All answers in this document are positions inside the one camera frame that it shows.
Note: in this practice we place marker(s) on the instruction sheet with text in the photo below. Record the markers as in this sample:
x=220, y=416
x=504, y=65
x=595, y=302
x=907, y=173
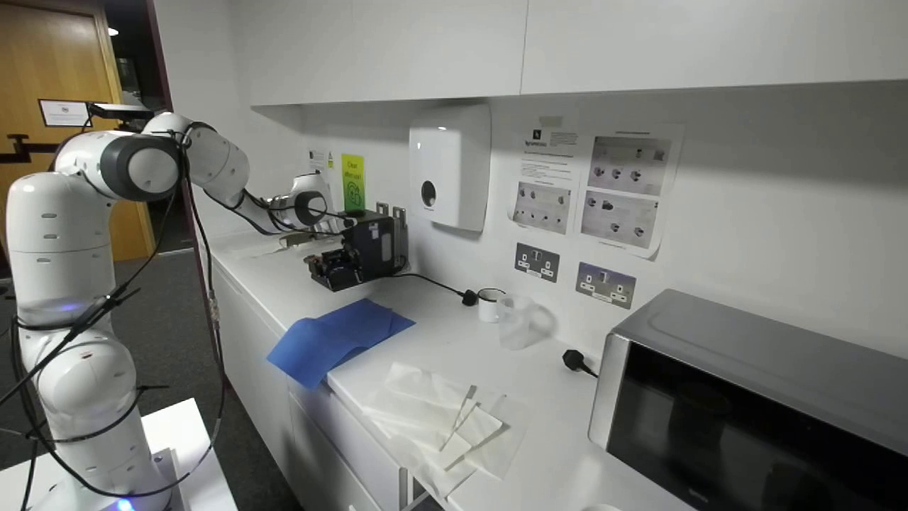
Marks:
x=546, y=177

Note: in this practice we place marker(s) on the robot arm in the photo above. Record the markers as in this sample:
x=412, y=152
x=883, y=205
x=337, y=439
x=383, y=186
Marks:
x=60, y=234

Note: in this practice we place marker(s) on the heap of white paper towels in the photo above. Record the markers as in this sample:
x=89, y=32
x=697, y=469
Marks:
x=433, y=419

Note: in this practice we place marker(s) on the clear plastic jug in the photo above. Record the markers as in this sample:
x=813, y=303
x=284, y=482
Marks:
x=519, y=323

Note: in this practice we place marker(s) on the white base cabinet door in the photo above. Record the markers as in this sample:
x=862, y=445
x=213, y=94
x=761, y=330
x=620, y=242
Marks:
x=340, y=454

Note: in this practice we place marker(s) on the blue towel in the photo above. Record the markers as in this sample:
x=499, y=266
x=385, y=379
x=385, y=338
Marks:
x=337, y=337

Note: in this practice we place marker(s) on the instruction sheet with photos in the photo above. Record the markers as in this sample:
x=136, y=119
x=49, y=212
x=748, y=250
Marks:
x=628, y=188

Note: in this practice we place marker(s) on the camera on mount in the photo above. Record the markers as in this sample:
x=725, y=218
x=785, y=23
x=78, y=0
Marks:
x=120, y=111

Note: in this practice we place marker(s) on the white wall cabinet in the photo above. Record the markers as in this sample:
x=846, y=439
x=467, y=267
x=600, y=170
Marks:
x=709, y=42
x=383, y=50

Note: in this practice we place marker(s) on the white paper towel dispenser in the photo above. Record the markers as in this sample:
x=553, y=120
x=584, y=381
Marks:
x=454, y=170

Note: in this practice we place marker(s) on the wall socket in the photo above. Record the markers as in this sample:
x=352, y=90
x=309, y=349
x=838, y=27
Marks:
x=605, y=285
x=537, y=262

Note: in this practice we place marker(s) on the small warning sign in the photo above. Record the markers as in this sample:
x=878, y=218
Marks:
x=319, y=159

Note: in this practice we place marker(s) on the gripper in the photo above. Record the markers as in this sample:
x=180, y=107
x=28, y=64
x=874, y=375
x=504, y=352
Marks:
x=351, y=238

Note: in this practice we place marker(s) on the wooden door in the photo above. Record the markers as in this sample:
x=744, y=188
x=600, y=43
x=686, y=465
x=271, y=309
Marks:
x=50, y=64

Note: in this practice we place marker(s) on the microwave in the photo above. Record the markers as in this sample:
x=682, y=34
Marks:
x=752, y=369

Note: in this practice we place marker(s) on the black coffee machine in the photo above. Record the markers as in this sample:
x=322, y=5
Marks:
x=379, y=252

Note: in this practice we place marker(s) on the green wall sign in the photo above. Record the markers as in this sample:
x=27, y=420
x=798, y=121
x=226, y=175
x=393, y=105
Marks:
x=352, y=182

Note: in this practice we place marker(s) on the white door sign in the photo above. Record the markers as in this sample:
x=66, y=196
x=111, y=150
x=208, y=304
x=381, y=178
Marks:
x=64, y=113

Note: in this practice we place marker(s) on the microwave door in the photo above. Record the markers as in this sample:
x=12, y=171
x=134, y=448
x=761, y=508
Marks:
x=745, y=440

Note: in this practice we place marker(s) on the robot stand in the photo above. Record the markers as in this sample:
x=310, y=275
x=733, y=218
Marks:
x=184, y=454

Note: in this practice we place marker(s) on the white mug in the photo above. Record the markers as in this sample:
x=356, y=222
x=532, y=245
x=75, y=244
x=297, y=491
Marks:
x=488, y=306

